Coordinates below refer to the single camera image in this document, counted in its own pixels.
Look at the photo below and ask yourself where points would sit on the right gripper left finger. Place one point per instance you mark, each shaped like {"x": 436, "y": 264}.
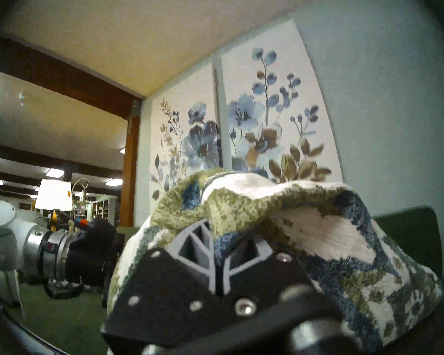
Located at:
{"x": 162, "y": 284}

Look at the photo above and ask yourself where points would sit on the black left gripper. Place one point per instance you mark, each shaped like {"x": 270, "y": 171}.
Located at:
{"x": 92, "y": 254}

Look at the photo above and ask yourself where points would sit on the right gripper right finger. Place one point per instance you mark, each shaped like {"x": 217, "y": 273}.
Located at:
{"x": 266, "y": 280}

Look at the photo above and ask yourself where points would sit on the patterned green white cushion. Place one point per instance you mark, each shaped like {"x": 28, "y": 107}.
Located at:
{"x": 336, "y": 232}

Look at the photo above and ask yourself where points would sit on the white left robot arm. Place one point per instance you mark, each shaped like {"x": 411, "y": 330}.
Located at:
{"x": 3, "y": 243}

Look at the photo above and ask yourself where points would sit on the wide green sofa back cushion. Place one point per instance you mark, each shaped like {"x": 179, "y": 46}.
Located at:
{"x": 407, "y": 236}

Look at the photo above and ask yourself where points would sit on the white bookshelf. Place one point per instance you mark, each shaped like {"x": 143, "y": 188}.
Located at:
{"x": 103, "y": 209}

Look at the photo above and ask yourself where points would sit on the table lamp white shade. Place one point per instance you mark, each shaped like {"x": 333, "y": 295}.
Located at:
{"x": 53, "y": 195}

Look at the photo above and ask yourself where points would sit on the fluorescent ceiling light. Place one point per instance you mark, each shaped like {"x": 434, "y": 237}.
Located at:
{"x": 55, "y": 172}
{"x": 114, "y": 181}

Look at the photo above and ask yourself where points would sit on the floral painting dark brown flower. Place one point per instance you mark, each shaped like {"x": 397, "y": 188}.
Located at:
{"x": 181, "y": 136}

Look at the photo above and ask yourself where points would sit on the green sofa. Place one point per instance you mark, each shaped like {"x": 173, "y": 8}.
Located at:
{"x": 410, "y": 239}

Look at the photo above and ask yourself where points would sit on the dark wooden ceiling beam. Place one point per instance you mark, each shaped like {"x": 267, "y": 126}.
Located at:
{"x": 59, "y": 77}

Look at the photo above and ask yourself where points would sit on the floral painting brown leaves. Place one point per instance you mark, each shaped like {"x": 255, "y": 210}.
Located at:
{"x": 273, "y": 99}

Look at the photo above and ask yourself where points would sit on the brown wooden door post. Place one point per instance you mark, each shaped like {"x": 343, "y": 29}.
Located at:
{"x": 129, "y": 173}

